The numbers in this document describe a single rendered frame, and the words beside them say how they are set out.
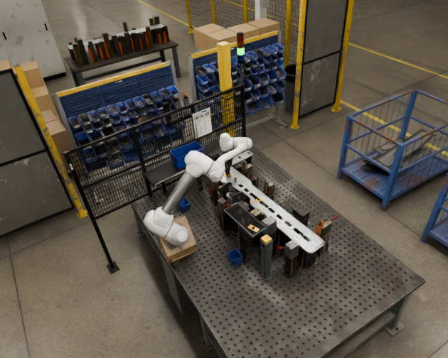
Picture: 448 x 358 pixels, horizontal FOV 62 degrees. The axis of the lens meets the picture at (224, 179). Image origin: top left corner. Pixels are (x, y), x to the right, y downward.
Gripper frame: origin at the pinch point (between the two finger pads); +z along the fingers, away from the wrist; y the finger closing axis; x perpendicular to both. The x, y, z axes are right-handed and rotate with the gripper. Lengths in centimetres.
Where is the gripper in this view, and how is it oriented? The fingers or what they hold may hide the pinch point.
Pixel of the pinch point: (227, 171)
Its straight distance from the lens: 356.1
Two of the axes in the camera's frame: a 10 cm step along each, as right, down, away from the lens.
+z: 0.7, 7.7, 6.3
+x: -5.8, -4.8, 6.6
